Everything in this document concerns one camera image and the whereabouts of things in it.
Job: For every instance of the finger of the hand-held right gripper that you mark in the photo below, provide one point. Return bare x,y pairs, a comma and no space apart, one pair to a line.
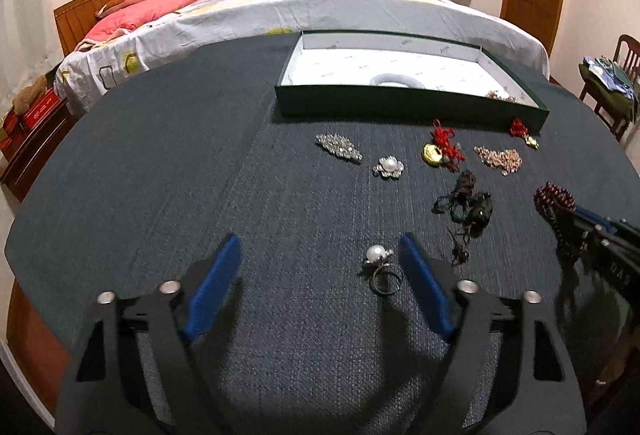
597,242
595,216

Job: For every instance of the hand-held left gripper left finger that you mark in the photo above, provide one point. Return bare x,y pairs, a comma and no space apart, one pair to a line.
212,285

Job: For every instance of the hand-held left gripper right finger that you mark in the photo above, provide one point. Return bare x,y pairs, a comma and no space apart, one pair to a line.
425,285

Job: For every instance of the small gold red-knot charm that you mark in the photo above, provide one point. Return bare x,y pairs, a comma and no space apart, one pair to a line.
517,127

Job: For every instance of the pearl flower brooch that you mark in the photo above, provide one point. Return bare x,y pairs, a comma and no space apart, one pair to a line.
389,165

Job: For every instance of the large gold red-knot charm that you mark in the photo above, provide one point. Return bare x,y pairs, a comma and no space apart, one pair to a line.
432,154

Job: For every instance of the silver rhinestone brooch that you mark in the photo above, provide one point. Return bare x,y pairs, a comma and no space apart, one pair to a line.
339,148

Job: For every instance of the green jewelry box tray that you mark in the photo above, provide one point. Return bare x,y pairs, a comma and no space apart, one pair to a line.
400,107

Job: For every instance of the olive green cloth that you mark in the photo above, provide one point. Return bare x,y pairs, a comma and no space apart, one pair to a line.
607,102

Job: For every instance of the blue patterned cloth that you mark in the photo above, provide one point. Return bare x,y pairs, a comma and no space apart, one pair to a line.
612,70

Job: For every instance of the wooden chair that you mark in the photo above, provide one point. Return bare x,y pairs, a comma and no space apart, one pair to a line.
627,50

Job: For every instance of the white jade bangle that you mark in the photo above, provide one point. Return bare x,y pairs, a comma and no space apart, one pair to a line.
380,78

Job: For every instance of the wooden nightstand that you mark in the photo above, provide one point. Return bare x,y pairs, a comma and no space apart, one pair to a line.
35,150

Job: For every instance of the red box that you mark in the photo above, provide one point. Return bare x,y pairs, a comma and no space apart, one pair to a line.
45,107

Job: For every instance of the brown teddy bear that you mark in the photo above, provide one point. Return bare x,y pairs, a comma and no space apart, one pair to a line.
30,95

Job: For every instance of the pink pillow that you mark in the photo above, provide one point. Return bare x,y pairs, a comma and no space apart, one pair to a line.
145,10

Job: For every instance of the bed with patterned sheet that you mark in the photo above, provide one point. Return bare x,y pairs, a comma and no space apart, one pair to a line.
350,10

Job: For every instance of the wooden headboard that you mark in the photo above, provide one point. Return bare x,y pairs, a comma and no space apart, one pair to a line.
75,17

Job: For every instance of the white sheer curtain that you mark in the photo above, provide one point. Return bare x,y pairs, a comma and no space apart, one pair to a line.
22,25

